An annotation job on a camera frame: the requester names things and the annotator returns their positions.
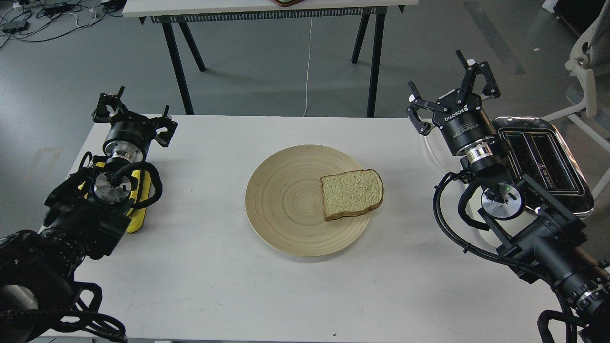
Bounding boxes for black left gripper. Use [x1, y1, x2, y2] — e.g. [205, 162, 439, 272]
[92, 86, 177, 159]

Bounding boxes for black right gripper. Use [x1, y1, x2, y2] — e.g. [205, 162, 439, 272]
[406, 50, 501, 158]

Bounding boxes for slice of bread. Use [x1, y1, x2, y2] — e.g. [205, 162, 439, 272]
[320, 169, 384, 221]

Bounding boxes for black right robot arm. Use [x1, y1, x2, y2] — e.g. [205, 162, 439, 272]
[406, 50, 610, 343]

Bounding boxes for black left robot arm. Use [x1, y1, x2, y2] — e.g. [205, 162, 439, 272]
[0, 87, 177, 343]

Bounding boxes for white chrome toaster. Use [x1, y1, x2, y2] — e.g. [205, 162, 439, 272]
[461, 116, 595, 232]

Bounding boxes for yellow sponge cloth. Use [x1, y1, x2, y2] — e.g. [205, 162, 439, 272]
[78, 156, 161, 234]

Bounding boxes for white table with black legs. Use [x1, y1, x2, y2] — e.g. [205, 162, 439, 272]
[122, 0, 418, 118]

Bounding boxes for white office chair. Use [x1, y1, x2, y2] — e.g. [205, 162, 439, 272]
[542, 0, 610, 199]

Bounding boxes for round wooden plate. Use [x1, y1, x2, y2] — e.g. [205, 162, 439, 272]
[245, 145, 372, 257]

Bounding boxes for brown object on back table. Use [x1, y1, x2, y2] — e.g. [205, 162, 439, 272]
[272, 0, 303, 7]

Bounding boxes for white toaster power cable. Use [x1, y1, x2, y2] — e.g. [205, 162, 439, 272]
[423, 135, 462, 174]

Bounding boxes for floor cables and power strips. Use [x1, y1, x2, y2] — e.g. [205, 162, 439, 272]
[0, 0, 127, 50]

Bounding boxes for white hanging cable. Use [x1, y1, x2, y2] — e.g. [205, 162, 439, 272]
[303, 17, 314, 117]

